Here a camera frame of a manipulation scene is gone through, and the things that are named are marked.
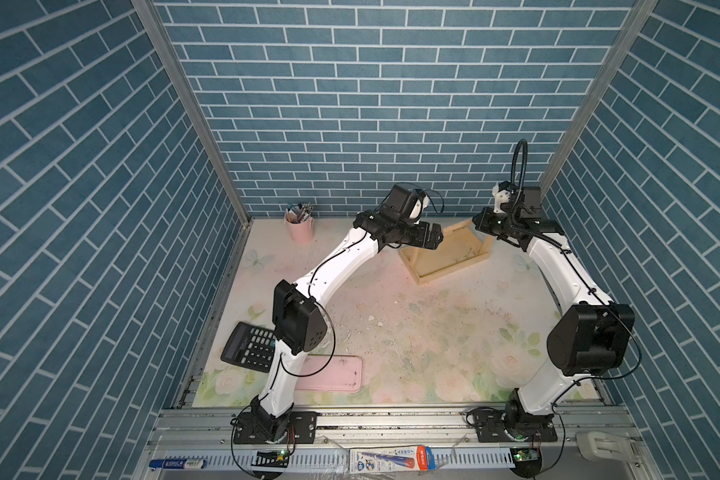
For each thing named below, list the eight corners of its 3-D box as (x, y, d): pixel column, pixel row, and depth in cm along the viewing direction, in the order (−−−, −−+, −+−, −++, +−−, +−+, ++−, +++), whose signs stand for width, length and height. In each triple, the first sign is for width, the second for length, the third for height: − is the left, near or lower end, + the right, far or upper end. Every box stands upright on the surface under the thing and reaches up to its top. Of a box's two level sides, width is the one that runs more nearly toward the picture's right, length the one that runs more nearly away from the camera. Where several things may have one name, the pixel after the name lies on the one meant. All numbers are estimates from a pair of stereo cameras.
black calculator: (222, 361, 86) (217, 356, 83) (242, 326, 93) (238, 321, 90) (267, 373, 84) (263, 369, 81) (284, 337, 91) (281, 332, 88)
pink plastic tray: (298, 392, 81) (296, 388, 78) (303, 358, 87) (301, 354, 84) (362, 392, 81) (361, 389, 79) (363, 358, 87) (362, 354, 85)
